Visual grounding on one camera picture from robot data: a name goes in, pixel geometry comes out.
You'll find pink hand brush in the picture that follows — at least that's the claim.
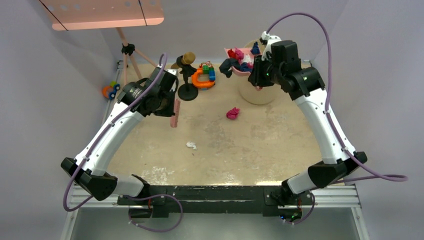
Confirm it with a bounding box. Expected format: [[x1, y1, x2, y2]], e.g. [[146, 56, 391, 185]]
[[170, 98, 181, 128]]

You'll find blue paper scrap centre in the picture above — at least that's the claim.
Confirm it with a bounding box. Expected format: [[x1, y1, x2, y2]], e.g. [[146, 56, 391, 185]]
[[239, 62, 253, 72]]

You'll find beige round bin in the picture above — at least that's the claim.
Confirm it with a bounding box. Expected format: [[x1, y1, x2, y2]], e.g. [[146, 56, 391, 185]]
[[238, 39, 282, 106]]

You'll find white paper scrap left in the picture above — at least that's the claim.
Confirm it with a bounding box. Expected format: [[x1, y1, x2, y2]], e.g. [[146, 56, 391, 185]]
[[186, 141, 197, 150]]

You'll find magenta paper ball right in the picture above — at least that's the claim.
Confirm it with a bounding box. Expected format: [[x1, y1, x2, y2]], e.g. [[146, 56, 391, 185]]
[[226, 107, 240, 120]]

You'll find orange blue toy car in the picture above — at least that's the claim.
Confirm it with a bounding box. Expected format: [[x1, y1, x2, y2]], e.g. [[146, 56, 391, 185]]
[[101, 81, 121, 100]]

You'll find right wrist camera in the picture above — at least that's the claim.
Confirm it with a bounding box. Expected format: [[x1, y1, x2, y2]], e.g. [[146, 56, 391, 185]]
[[259, 31, 282, 55]]

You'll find orange toy block set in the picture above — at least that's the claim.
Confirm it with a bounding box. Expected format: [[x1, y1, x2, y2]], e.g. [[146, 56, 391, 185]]
[[191, 61, 216, 91]]

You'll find white paper scrap top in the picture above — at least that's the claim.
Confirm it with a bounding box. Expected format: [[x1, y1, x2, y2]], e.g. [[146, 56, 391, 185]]
[[242, 54, 254, 64]]

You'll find blue paper scrap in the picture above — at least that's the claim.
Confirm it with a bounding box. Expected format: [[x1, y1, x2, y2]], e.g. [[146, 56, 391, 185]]
[[250, 41, 261, 56], [239, 62, 253, 72]]

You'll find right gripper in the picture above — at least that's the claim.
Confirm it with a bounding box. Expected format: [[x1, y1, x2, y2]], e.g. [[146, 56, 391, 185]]
[[250, 53, 285, 87]]

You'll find black microphone stand toy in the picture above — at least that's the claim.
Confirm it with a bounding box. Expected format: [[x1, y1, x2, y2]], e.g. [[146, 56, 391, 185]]
[[170, 51, 199, 102]]

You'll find black base frame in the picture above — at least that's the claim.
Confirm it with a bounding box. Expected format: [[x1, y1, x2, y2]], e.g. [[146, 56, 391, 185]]
[[67, 183, 362, 220]]

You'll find red paper scrap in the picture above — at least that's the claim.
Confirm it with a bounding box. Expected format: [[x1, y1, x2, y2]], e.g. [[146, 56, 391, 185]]
[[226, 48, 237, 59]]

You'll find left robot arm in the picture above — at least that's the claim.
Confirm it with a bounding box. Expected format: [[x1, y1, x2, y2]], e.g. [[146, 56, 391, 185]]
[[60, 66, 179, 205]]

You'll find blue paper scrap bottom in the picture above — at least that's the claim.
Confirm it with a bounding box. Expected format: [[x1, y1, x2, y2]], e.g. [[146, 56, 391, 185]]
[[250, 41, 261, 56]]

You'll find pink dustpan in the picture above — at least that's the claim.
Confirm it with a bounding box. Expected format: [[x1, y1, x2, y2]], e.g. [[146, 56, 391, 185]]
[[224, 47, 259, 77]]

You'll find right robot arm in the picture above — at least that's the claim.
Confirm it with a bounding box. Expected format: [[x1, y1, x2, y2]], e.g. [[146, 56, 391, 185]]
[[248, 39, 368, 204]]

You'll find large dark paper scrap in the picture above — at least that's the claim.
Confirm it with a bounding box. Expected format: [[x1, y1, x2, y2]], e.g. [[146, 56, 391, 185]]
[[219, 58, 241, 78]]

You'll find white paper scrap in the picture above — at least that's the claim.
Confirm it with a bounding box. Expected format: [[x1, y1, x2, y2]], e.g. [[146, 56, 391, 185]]
[[242, 54, 254, 64], [186, 141, 197, 150]]

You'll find pink music stand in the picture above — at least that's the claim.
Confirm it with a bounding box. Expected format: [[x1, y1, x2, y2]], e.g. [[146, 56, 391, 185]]
[[39, 0, 165, 83]]

